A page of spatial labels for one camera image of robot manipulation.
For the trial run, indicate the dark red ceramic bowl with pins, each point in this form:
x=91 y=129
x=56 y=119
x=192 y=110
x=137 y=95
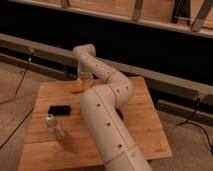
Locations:
x=120 y=114

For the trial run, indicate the orange pepper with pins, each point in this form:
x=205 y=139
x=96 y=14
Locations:
x=78 y=90

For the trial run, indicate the clear plastic bottle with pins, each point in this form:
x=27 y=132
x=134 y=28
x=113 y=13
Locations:
x=54 y=127

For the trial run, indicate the black rectangular box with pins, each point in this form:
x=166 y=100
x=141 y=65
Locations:
x=59 y=110

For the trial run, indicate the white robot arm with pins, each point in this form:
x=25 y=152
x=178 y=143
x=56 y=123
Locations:
x=99 y=104

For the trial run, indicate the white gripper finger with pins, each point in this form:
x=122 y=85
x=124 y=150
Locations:
x=80 y=84
x=88 y=85

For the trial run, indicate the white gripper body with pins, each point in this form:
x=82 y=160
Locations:
x=85 y=76

